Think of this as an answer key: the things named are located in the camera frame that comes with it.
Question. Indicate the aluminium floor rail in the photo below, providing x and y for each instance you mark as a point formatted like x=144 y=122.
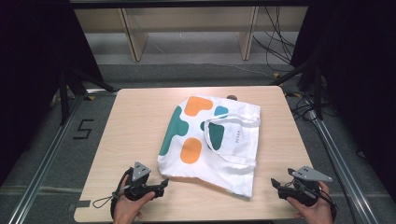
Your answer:
x=339 y=161
x=40 y=168

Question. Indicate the light wooden shelf unit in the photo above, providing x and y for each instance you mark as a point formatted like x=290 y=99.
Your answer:
x=137 y=34

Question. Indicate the grey tape strip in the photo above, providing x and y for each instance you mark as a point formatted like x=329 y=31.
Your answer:
x=82 y=204

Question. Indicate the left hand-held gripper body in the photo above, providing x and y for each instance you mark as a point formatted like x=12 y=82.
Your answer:
x=139 y=179

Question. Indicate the black curtain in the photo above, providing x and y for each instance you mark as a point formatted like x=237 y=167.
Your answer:
x=358 y=62
x=34 y=62

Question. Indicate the white tote bag coloured blobs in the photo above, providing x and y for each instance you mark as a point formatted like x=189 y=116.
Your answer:
x=236 y=146

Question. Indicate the person's right hand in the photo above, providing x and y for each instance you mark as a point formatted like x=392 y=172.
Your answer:
x=314 y=210

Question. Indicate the person's left hand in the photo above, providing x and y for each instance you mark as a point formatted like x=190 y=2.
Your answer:
x=130 y=208

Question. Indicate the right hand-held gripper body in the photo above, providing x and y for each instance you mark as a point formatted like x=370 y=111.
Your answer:
x=303 y=186

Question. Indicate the black metal stand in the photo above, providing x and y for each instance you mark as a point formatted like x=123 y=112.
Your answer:
x=65 y=99
x=316 y=90

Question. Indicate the small brown round disc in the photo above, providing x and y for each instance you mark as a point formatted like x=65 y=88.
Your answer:
x=232 y=97

